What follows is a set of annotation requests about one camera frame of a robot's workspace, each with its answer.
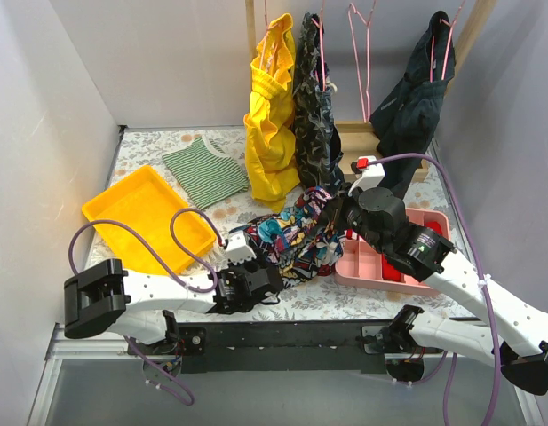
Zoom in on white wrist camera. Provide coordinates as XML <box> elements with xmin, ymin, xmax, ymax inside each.
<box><xmin>348</xmin><ymin>155</ymin><xmax>385</xmax><ymax>196</ymax></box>
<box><xmin>225</xmin><ymin>231</ymin><xmax>256</xmax><ymax>264</ymax></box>

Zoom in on pink hanger under yellow shorts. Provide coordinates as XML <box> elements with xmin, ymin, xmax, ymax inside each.
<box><xmin>259</xmin><ymin>0</ymin><xmax>272</xmax><ymax>70</ymax></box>

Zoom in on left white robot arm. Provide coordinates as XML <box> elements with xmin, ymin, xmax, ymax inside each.
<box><xmin>64</xmin><ymin>259</ymin><xmax>284</xmax><ymax>355</ymax></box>

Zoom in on red folded cloth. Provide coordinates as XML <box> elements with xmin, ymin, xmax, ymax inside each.
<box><xmin>424</xmin><ymin>217</ymin><xmax>446</xmax><ymax>237</ymax></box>

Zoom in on pink hanger under leaf shorts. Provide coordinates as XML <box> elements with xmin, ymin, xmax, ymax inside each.
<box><xmin>316</xmin><ymin>0</ymin><xmax>326</xmax><ymax>91</ymax></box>

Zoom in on empty pink wire hanger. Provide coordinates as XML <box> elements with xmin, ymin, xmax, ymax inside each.
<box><xmin>346</xmin><ymin>2</ymin><xmax>377</xmax><ymax>123</ymax></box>

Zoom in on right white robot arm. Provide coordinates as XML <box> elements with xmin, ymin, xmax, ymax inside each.
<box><xmin>322</xmin><ymin>187</ymin><xmax>548</xmax><ymax>396</ymax></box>

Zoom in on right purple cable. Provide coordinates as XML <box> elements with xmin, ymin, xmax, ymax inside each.
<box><xmin>379</xmin><ymin>153</ymin><xmax>501</xmax><ymax>426</ymax></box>

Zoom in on pink divided organiser tray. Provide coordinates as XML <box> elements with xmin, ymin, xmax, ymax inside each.
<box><xmin>335</xmin><ymin>208</ymin><xmax>451</xmax><ymax>296</ymax></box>

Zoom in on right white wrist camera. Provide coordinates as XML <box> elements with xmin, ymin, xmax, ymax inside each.
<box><xmin>348</xmin><ymin>155</ymin><xmax>385</xmax><ymax>196</ymax></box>

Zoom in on dark leaf print shorts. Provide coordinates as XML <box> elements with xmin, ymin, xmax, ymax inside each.
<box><xmin>292</xmin><ymin>12</ymin><xmax>345</xmax><ymax>194</ymax></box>

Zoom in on colourful comic print shorts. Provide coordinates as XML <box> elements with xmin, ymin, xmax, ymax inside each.
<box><xmin>228</xmin><ymin>186</ymin><xmax>345</xmax><ymax>296</ymax></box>

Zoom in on pink hanger under navy shorts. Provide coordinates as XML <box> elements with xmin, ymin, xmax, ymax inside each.
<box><xmin>429</xmin><ymin>0</ymin><xmax>466</xmax><ymax>83</ymax></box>

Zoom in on green striped folded shirt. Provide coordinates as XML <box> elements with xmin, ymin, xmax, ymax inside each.
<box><xmin>163</xmin><ymin>137</ymin><xmax>250</xmax><ymax>210</ymax></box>

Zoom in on yellow plastic tray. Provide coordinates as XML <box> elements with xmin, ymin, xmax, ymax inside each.
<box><xmin>82</xmin><ymin>165</ymin><xmax>194</xmax><ymax>275</ymax></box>

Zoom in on wooden clothes rack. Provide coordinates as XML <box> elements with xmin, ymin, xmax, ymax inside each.
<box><xmin>245</xmin><ymin>1</ymin><xmax>498</xmax><ymax>183</ymax></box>

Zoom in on yellow shorts on hanger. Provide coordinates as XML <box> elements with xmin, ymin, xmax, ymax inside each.
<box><xmin>243</xmin><ymin>13</ymin><xmax>299</xmax><ymax>212</ymax></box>

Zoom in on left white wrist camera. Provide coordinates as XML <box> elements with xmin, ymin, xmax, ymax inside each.
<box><xmin>225</xmin><ymin>231</ymin><xmax>256</xmax><ymax>264</ymax></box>

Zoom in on red cloth front compartment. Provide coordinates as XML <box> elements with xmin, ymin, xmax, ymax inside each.
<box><xmin>382</xmin><ymin>258</ymin><xmax>403</xmax><ymax>282</ymax></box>

